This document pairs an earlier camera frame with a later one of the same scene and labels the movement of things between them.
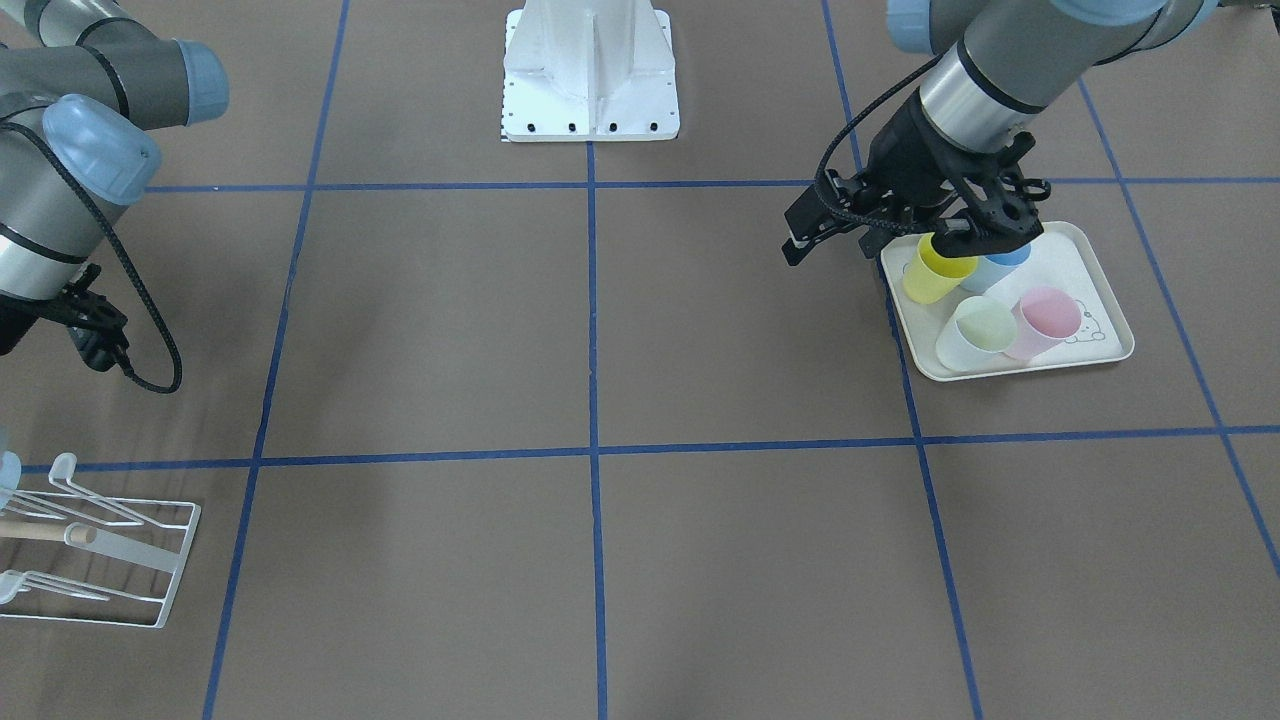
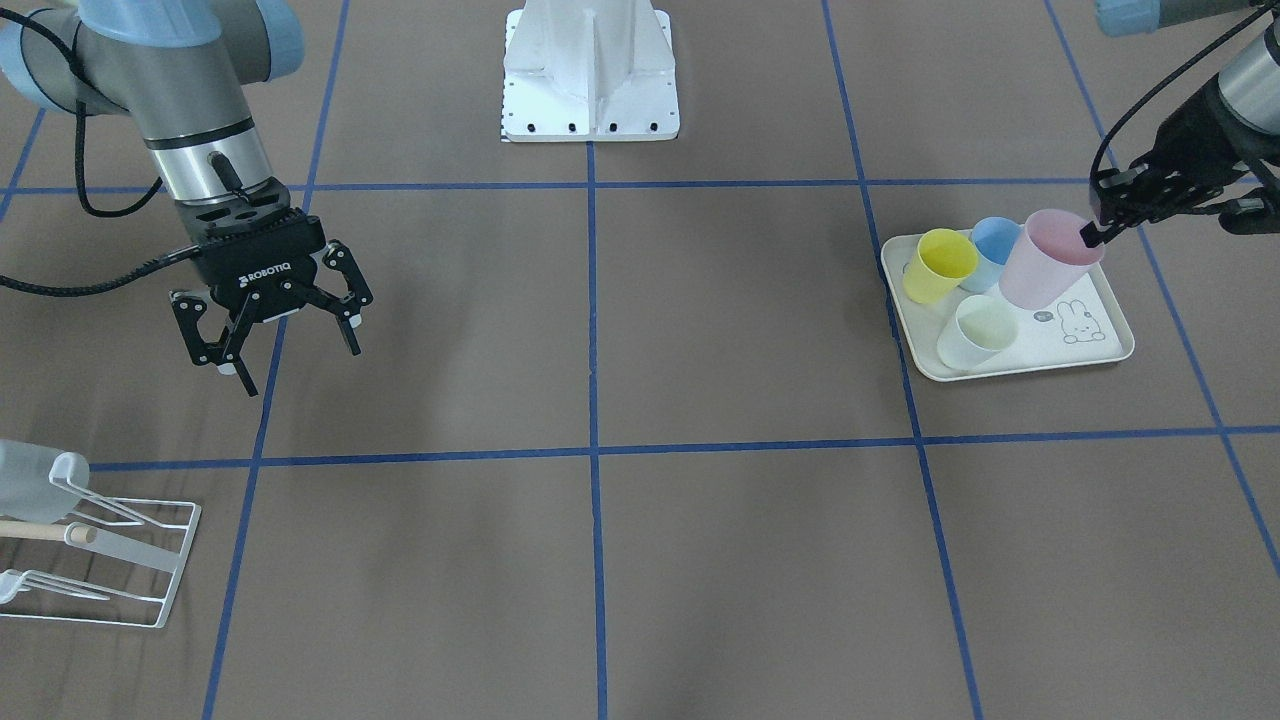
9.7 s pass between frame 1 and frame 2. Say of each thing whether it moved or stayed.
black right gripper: moved
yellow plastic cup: stayed
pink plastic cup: moved
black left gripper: moved
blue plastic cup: stayed
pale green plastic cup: stayed
